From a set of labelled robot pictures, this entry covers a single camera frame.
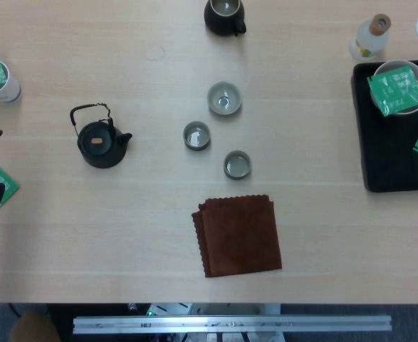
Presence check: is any black cast iron teapot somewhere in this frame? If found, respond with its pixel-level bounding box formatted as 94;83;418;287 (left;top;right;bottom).
69;103;133;169

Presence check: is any cylindrical grey teacup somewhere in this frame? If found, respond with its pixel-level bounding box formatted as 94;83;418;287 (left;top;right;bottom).
182;120;211;152
223;150;252;180

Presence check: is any white paper cup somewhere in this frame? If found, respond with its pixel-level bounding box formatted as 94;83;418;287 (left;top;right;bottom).
0;60;21;104

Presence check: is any brown object on floor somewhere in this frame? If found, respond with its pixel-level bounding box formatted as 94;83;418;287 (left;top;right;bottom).
9;311;62;342

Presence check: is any wide grey tea bowl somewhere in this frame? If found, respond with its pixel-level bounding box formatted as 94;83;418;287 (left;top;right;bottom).
207;81;243;116

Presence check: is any brown folded cloth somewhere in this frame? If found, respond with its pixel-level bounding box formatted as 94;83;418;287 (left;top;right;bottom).
191;194;283;279

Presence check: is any black ceramic pitcher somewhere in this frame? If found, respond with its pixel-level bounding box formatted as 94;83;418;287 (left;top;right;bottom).
204;0;248;37

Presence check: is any black plastic tray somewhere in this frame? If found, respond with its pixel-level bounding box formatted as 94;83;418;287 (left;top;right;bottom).
350;58;418;194

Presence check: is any frosted bottle with wooden cap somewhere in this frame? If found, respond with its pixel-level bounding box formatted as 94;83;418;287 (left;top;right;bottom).
348;14;392;61

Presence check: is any aluminium profile rail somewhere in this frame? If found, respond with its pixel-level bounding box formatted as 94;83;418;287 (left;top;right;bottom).
72;314;393;335

